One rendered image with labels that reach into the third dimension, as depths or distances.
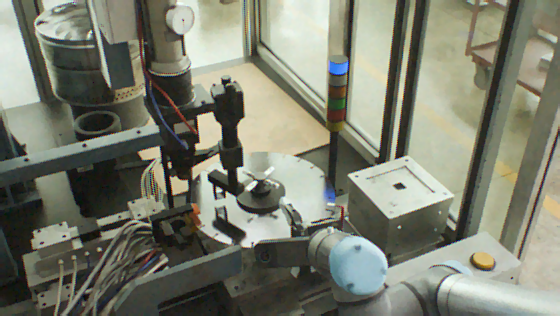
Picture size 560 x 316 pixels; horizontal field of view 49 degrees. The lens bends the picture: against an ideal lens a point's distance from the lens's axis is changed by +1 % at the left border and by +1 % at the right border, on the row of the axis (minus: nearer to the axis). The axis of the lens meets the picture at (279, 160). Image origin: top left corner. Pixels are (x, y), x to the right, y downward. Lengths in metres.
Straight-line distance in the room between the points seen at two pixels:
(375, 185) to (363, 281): 0.63
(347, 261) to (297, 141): 1.04
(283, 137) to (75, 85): 0.62
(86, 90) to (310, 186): 0.75
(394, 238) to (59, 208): 0.88
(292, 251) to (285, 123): 0.96
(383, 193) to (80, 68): 0.89
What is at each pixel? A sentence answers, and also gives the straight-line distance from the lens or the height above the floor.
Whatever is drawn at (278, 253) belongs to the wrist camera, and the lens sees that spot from 1.03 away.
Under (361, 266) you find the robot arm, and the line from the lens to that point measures 0.85.
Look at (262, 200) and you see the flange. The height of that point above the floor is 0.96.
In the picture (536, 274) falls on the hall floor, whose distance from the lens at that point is 2.66.
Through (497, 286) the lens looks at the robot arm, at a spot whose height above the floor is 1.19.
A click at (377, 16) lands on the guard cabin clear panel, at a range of 1.62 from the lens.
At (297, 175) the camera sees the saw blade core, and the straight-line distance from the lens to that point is 1.39.
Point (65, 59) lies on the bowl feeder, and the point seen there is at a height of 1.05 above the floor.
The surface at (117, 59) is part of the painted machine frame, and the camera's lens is 1.19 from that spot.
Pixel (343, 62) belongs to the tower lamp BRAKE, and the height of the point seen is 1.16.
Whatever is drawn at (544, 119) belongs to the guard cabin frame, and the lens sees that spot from 1.22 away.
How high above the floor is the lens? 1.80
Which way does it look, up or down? 36 degrees down
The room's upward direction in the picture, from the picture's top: 1 degrees counter-clockwise
